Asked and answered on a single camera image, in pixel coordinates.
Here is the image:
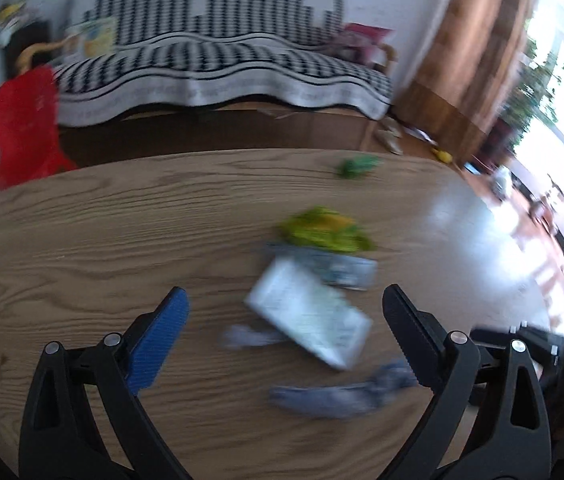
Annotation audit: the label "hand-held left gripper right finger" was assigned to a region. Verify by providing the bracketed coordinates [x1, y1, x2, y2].
[382, 284, 553, 480]

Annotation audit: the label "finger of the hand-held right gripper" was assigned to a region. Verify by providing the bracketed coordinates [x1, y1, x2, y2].
[471, 324, 564, 368]

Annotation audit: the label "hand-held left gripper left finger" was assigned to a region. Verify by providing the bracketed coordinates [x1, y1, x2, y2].
[18, 286, 194, 480]

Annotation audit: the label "grey red wrapper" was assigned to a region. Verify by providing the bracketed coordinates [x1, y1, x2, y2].
[268, 361, 419, 420]

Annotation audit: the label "dark blue packet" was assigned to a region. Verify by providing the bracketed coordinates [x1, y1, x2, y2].
[266, 242, 379, 292]

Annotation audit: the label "white green packet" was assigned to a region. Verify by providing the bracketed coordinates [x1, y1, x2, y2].
[244, 256, 374, 372]

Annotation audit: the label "green brown snack packet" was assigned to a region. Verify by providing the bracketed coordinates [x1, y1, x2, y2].
[279, 206, 377, 254]

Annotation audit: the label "grey bag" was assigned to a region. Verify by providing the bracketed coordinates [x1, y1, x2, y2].
[491, 165, 514, 197]

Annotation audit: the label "green toy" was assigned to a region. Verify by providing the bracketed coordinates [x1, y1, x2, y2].
[338, 156, 384, 181]

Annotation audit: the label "beige slippers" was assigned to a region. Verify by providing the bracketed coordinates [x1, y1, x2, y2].
[373, 116, 406, 156]

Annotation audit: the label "red plastic chair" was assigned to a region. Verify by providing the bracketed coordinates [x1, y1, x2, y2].
[0, 66, 79, 199]

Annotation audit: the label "green potted plant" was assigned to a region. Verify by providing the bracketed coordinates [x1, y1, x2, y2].
[499, 15, 564, 153]

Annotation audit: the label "black white patterned sofa cover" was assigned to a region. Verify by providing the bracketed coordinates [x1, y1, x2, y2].
[54, 0, 395, 128]

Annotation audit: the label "brown curtain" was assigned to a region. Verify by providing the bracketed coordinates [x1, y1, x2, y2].
[394, 0, 543, 161]

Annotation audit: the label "pink cartoon cushion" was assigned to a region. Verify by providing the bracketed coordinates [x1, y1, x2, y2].
[334, 24, 394, 62]

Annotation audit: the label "colourful picture book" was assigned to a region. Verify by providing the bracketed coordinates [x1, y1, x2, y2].
[64, 17, 119, 59]

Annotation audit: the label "black box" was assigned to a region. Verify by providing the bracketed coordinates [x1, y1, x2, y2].
[4, 21, 54, 81]

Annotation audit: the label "yellow toy on cabinet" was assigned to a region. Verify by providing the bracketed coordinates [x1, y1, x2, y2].
[0, 2, 29, 24]

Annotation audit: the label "wooden frame sofa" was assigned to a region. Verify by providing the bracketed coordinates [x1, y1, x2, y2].
[16, 0, 398, 131]

